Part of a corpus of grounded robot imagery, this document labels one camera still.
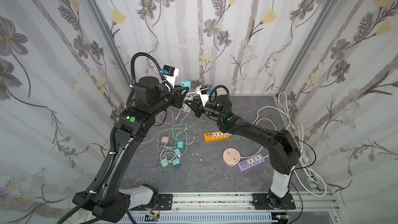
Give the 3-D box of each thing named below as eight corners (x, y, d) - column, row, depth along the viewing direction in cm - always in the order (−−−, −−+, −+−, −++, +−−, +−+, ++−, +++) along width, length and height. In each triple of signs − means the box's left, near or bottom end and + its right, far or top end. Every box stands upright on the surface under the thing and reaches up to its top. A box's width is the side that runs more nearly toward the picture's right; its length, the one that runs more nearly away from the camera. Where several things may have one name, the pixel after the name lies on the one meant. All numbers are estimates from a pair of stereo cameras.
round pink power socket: (223, 166, 87) (224, 164, 85) (222, 149, 94) (222, 147, 92) (240, 166, 87) (241, 164, 85) (238, 149, 94) (239, 147, 92)
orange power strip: (205, 142, 97) (205, 140, 95) (203, 135, 100) (204, 132, 98) (229, 139, 99) (230, 137, 96) (227, 132, 102) (228, 130, 100)
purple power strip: (240, 171, 85) (241, 170, 83) (236, 164, 88) (237, 162, 85) (264, 162, 89) (266, 160, 87) (260, 155, 91) (261, 153, 89)
